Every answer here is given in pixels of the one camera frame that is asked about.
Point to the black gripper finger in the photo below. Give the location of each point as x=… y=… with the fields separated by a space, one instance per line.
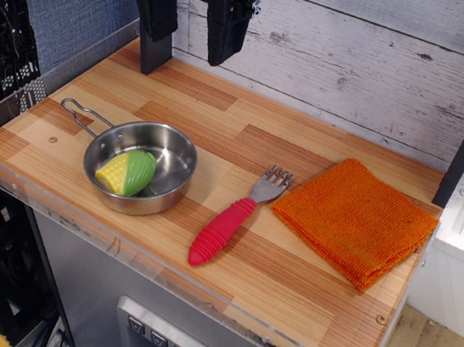
x=227 y=26
x=159 y=17

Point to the silver metal pan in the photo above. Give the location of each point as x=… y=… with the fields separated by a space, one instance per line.
x=175 y=153

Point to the red handled metal fork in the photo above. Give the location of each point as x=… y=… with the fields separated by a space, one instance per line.
x=214 y=236

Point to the orange cloth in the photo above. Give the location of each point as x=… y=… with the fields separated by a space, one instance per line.
x=359 y=225

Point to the black plastic crate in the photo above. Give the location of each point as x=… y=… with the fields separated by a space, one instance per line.
x=7 y=45

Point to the toy corn cob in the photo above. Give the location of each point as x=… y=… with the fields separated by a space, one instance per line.
x=128 y=173

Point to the stainless steel toy cabinet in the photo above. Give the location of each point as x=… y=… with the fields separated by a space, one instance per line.
x=90 y=282

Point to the silver dispenser button panel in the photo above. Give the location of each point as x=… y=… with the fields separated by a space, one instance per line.
x=140 y=327

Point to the dark grey left post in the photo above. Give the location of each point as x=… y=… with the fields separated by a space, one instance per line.
x=154 y=54

